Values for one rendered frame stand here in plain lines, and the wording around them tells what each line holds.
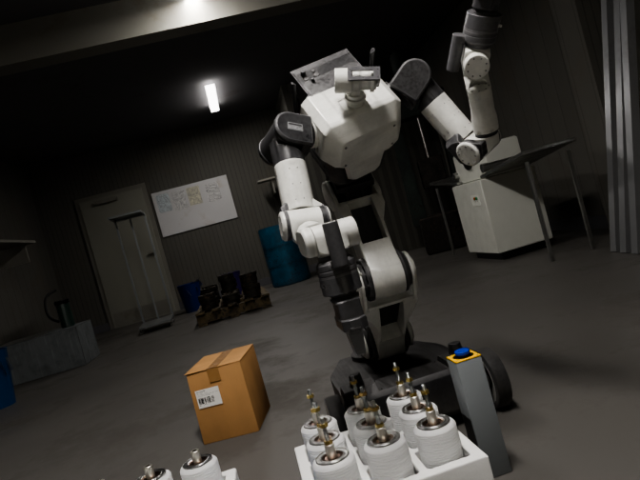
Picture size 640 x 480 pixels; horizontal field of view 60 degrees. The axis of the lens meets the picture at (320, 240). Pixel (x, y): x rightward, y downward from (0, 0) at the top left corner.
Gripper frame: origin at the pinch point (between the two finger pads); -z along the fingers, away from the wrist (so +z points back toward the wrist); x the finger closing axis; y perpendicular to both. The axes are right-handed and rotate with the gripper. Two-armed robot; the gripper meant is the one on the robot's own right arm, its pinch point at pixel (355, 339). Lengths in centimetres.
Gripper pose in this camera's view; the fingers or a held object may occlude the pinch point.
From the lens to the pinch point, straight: 123.8
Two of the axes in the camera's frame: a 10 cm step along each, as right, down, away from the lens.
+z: -2.7, -9.6, -0.3
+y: 9.5, -2.7, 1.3
